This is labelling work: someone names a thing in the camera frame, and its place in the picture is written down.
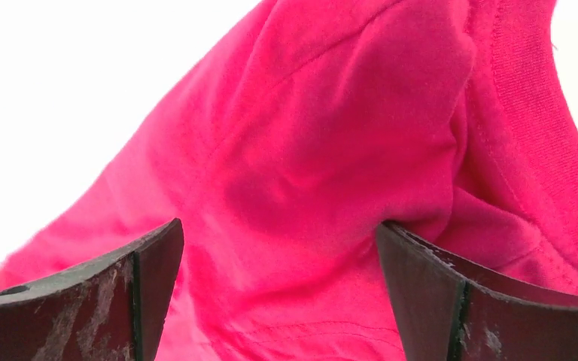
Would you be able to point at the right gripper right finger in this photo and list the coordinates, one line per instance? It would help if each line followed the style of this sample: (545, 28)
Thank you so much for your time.
(449, 308)

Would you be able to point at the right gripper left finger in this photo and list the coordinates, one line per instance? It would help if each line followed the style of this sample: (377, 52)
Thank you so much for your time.
(112, 307)

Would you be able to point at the pink t-shirt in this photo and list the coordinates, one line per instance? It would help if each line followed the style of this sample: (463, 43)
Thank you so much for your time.
(306, 126)

